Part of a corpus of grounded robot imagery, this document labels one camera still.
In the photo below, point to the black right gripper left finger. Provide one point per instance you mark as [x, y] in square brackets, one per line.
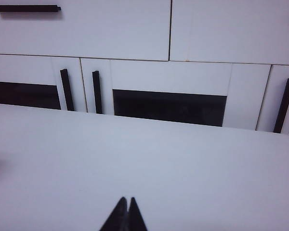
[118, 219]

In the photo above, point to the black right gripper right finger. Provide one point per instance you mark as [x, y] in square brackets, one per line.
[136, 219]

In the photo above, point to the white cabinet drawer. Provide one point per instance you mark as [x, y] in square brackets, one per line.
[98, 31]
[231, 29]

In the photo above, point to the white glass panel cabinet door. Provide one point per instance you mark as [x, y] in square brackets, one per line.
[21, 69]
[171, 74]
[279, 71]

